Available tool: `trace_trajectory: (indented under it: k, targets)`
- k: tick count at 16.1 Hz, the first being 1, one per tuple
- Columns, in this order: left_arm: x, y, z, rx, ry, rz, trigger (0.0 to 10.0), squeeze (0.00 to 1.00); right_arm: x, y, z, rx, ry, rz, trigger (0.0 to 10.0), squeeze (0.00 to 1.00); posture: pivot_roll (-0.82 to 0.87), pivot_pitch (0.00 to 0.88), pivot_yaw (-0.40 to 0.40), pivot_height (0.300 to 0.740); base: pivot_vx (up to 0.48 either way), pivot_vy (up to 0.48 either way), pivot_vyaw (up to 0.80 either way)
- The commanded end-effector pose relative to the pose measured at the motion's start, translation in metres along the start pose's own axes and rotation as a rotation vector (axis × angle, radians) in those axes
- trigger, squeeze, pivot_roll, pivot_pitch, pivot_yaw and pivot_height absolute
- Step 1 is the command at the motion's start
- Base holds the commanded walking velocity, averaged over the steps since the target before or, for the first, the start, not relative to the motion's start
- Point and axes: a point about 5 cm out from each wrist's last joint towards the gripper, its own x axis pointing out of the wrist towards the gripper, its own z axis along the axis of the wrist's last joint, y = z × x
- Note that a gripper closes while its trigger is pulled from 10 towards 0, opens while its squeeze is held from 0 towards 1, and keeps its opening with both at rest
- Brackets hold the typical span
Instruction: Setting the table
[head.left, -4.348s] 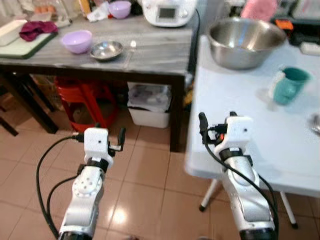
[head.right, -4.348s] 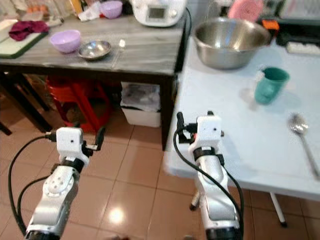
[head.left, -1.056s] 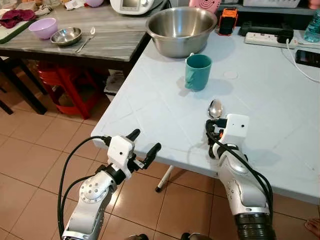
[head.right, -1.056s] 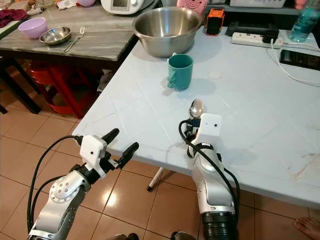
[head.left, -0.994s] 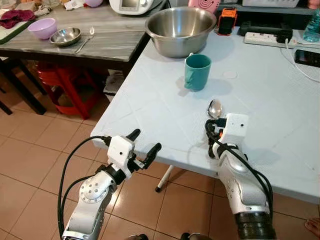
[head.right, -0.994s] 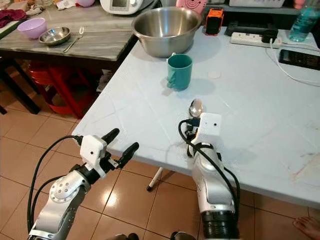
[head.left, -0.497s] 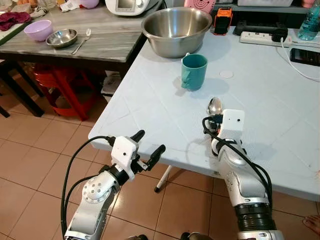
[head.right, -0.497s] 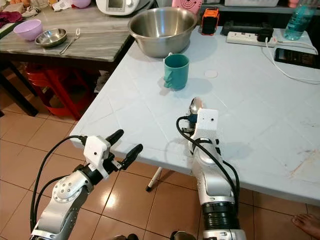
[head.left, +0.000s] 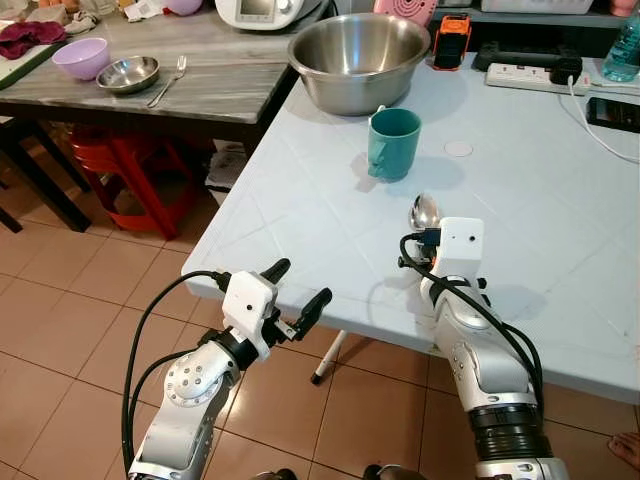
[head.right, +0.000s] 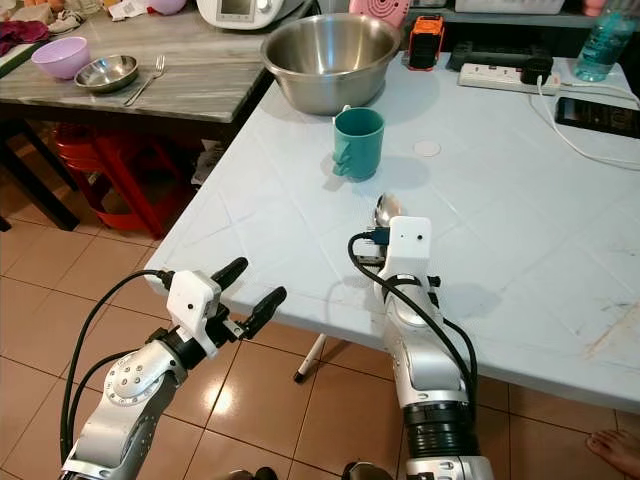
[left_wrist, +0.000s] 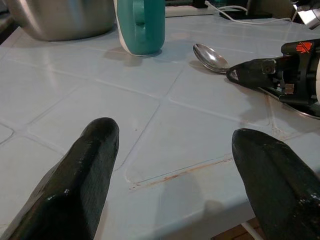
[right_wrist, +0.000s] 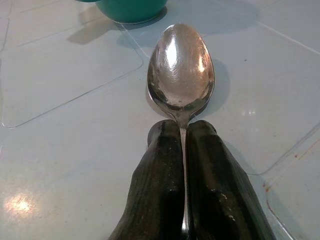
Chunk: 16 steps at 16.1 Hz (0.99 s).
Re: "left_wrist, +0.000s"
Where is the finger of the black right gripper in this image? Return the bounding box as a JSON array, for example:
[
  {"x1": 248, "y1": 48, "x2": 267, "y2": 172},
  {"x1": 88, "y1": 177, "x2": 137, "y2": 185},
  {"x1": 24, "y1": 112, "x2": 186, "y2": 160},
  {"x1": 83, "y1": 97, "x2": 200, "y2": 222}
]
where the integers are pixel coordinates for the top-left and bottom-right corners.
[{"x1": 225, "y1": 58, "x2": 277, "y2": 89}]

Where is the silver metal spoon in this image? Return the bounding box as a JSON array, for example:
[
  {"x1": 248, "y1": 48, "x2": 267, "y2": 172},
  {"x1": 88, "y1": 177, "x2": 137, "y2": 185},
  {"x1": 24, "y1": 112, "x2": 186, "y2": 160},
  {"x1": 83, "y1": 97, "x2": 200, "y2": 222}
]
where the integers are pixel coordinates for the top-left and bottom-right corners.
[{"x1": 192, "y1": 43, "x2": 320, "y2": 120}]

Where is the teal ceramic mug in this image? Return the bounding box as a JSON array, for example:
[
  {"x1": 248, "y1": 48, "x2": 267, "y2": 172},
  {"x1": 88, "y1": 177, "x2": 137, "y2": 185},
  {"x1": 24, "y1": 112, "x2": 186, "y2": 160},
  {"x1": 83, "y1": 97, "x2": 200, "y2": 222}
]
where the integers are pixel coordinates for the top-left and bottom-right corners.
[{"x1": 113, "y1": 0, "x2": 166, "y2": 56}]

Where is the grey metal appliance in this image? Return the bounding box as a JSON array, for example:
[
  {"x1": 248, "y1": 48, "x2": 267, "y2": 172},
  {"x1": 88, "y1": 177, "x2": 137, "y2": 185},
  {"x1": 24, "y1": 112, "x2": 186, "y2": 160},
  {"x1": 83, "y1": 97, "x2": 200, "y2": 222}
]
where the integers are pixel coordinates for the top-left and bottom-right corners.
[{"x1": 296, "y1": 0, "x2": 320, "y2": 30}]

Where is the stainless steel bowl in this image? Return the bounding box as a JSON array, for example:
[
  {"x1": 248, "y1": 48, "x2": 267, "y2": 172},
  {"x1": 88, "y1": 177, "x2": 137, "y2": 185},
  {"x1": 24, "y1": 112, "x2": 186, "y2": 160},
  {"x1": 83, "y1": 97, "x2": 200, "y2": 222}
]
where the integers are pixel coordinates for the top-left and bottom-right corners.
[{"x1": 4, "y1": 0, "x2": 116, "y2": 42}]

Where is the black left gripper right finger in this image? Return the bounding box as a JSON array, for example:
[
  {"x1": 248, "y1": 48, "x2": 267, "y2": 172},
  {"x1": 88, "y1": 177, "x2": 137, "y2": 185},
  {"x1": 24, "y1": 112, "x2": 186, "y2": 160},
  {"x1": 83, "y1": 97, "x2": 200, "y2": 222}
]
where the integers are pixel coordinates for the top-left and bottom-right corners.
[{"x1": 231, "y1": 128, "x2": 320, "y2": 240}]

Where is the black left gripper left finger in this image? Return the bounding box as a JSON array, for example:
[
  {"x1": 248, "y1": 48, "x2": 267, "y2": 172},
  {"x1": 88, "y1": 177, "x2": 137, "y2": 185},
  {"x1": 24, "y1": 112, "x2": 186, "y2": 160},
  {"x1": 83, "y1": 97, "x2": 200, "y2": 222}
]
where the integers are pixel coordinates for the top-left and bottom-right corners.
[{"x1": 0, "y1": 117, "x2": 120, "y2": 240}]

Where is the flat black device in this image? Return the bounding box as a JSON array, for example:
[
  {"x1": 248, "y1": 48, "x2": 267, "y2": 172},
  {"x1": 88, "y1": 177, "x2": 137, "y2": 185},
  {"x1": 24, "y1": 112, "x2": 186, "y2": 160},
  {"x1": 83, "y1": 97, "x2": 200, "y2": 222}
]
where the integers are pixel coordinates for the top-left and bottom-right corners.
[{"x1": 219, "y1": 8, "x2": 273, "y2": 20}]

